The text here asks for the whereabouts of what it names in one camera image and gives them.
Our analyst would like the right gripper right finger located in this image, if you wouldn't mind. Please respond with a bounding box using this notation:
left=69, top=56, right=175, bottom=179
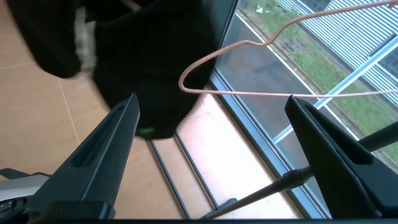
left=284, top=95, right=398, bottom=220

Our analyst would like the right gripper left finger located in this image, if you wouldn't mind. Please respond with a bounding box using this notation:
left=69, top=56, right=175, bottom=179
left=25, top=92, right=141, bottom=222

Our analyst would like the black garment with white cords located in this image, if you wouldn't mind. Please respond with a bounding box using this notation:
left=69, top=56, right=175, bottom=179
left=6, top=0, right=219, bottom=140

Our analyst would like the black clothes rack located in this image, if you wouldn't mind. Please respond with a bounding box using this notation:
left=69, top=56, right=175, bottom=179
left=147, top=120, right=398, bottom=220

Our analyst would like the window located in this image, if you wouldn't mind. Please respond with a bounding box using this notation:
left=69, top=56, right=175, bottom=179
left=206, top=0, right=398, bottom=219

